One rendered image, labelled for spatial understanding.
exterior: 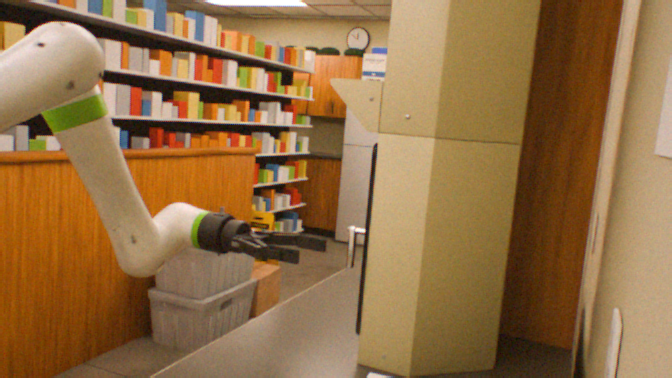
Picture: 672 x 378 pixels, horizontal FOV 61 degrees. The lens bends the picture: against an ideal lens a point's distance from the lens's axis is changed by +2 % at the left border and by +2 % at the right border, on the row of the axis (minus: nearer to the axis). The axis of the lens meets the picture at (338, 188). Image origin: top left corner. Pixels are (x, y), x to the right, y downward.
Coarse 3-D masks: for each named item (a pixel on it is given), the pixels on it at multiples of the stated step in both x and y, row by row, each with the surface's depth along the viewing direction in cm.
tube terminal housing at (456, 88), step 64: (448, 0) 102; (512, 0) 107; (448, 64) 104; (512, 64) 109; (384, 128) 109; (448, 128) 106; (512, 128) 111; (384, 192) 110; (448, 192) 108; (512, 192) 113; (384, 256) 111; (448, 256) 110; (384, 320) 112; (448, 320) 112
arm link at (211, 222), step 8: (208, 216) 130; (216, 216) 130; (224, 216) 130; (232, 216) 132; (200, 224) 129; (208, 224) 129; (216, 224) 128; (224, 224) 129; (200, 232) 129; (208, 232) 128; (216, 232) 127; (200, 240) 129; (208, 240) 128; (216, 240) 127; (208, 248) 130; (216, 248) 128
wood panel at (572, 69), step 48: (576, 0) 127; (576, 48) 128; (576, 96) 129; (528, 144) 134; (576, 144) 130; (528, 192) 134; (576, 192) 130; (528, 240) 135; (576, 240) 131; (528, 288) 136; (576, 288) 132; (528, 336) 137
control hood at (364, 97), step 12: (336, 84) 112; (348, 84) 111; (360, 84) 110; (372, 84) 109; (348, 96) 111; (360, 96) 110; (372, 96) 109; (360, 108) 110; (372, 108) 109; (360, 120) 110; (372, 120) 109
